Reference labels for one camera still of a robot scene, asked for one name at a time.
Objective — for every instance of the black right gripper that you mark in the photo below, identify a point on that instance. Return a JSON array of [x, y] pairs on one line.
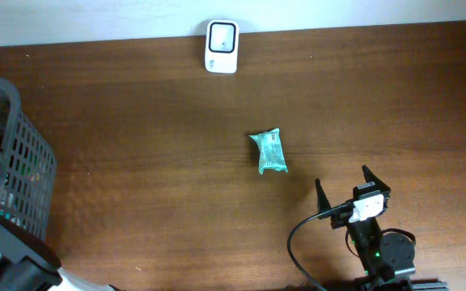
[[341, 217]]

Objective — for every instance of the mint green wipes packet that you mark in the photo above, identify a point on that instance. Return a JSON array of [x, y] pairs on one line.
[[271, 154]]

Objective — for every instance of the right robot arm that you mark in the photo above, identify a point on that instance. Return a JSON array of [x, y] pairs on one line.
[[386, 255]]

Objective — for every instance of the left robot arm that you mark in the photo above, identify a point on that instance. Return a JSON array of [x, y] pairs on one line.
[[26, 263]]

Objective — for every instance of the white barcode scanner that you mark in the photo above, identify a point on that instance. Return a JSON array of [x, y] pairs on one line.
[[222, 46]]

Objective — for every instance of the grey plastic mesh basket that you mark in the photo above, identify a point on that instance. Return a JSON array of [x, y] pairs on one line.
[[27, 166]]

